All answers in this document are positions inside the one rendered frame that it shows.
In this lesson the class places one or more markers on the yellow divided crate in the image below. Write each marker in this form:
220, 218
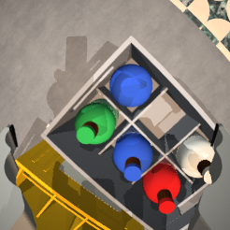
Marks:
86, 206

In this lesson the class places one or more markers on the blue bottle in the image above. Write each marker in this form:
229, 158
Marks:
134, 151
130, 80

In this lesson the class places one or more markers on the grey plastic crate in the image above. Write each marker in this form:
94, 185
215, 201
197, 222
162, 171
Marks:
165, 125

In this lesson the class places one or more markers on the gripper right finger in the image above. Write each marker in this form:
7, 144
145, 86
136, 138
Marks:
212, 211

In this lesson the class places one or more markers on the green bottle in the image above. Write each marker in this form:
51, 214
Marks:
95, 123

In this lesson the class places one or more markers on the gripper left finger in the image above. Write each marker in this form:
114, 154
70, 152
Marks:
15, 213

